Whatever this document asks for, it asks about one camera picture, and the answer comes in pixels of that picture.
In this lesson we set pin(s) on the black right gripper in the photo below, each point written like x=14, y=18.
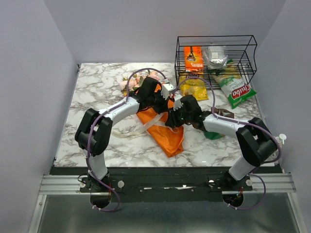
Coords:
x=171, y=120

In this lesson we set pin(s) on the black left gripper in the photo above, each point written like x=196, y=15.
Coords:
x=164, y=107

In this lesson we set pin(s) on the orange wrapping paper sheet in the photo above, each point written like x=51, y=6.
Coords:
x=169, y=142

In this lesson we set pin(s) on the pink fake flower bunch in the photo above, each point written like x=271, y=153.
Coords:
x=152, y=74

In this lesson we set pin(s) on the green brown snack bag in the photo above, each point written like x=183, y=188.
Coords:
x=223, y=113

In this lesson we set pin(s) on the cream printed ribbon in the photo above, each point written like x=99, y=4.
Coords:
x=155, y=121

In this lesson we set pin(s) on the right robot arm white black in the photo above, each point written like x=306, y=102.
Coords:
x=255, y=140

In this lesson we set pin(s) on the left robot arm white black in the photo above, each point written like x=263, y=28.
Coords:
x=94, y=131

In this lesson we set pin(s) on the yellow lays chip bag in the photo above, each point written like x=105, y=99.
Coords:
x=194, y=87

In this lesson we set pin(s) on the orange razor package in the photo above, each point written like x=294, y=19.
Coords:
x=193, y=59

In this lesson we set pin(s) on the green white cassava chip bag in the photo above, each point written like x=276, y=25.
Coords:
x=233, y=85

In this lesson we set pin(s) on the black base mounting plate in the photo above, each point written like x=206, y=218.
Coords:
x=163, y=184

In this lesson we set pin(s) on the silver foil packet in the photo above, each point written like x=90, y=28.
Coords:
x=215, y=57

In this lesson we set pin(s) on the cream lotion pump bottle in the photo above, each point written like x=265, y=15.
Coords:
x=281, y=139

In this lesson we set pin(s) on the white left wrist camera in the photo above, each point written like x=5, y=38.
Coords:
x=166, y=90

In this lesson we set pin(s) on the black wire basket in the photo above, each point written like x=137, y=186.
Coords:
x=240, y=48

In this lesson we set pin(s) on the aluminium frame rail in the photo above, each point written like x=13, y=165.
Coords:
x=69, y=185

